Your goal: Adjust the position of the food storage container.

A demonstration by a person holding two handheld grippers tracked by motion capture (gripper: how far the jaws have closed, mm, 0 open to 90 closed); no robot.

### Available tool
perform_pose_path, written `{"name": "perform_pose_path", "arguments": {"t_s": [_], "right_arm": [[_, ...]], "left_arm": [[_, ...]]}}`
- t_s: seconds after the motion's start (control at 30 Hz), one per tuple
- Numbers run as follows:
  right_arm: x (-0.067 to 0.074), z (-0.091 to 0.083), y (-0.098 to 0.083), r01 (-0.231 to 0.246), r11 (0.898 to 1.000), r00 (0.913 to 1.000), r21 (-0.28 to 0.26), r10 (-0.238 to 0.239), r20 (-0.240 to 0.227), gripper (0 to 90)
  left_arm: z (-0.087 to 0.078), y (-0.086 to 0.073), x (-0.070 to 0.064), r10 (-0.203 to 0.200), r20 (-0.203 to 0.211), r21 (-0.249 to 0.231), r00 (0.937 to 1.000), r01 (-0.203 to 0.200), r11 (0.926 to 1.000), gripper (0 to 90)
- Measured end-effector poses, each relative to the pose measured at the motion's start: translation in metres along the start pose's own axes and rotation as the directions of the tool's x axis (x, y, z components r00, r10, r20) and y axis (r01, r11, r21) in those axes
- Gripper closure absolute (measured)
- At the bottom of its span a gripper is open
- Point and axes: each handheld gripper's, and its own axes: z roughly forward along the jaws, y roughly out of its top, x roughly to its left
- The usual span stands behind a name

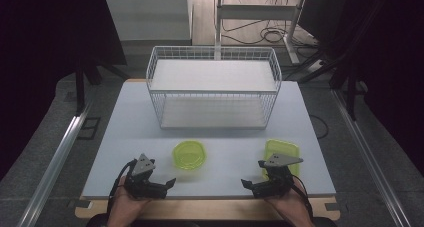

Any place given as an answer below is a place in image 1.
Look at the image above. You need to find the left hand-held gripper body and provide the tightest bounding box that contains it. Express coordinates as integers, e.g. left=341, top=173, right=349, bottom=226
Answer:
left=124, top=153, right=158, bottom=200

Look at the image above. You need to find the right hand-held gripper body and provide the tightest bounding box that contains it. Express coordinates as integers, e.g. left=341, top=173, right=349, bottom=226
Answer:
left=258, top=153, right=304, bottom=198

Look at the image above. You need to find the rectangular green plastic container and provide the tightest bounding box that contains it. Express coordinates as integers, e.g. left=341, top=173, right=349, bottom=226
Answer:
left=262, top=138, right=301, bottom=181

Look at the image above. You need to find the round green plastic container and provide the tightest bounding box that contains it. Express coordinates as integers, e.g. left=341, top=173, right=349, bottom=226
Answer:
left=171, top=140, right=207, bottom=171

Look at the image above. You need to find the white wire shelf rack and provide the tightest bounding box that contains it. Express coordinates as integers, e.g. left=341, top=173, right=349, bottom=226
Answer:
left=145, top=45, right=283, bottom=131

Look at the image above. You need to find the person's right hand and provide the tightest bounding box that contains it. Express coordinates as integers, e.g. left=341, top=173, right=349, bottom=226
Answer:
left=265, top=182, right=315, bottom=227

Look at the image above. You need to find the person's left hand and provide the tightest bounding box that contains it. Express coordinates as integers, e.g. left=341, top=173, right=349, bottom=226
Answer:
left=106, top=175, right=152, bottom=227

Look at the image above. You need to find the black metal stand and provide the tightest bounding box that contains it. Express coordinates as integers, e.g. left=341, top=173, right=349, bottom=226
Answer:
left=298, top=36, right=369, bottom=122
left=73, top=51, right=132, bottom=117

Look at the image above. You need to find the white cabinet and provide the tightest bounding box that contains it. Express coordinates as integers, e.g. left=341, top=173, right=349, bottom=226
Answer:
left=102, top=0, right=195, bottom=43

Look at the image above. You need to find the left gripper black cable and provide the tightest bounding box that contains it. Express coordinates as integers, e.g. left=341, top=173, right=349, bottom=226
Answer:
left=107, top=158, right=138, bottom=218

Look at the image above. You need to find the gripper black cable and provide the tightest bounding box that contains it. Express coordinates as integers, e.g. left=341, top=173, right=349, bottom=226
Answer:
left=107, top=158, right=138, bottom=218
left=290, top=174, right=314, bottom=221

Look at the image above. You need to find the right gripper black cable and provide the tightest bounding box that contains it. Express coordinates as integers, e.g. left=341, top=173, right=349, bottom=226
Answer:
left=290, top=174, right=314, bottom=221

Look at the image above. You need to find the black floor cable loop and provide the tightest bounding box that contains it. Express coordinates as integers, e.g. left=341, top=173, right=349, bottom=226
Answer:
left=309, top=114, right=330, bottom=141

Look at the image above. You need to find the aluminium rail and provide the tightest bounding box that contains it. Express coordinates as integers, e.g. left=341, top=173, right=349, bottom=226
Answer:
left=331, top=88, right=413, bottom=227
left=16, top=98, right=93, bottom=227

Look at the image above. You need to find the bundle of black floor cables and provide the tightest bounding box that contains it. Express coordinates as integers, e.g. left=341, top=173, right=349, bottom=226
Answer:
left=220, top=0, right=321, bottom=48

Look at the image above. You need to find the white desk frame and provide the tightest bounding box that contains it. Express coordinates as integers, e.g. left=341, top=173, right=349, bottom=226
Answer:
left=214, top=0, right=308, bottom=66

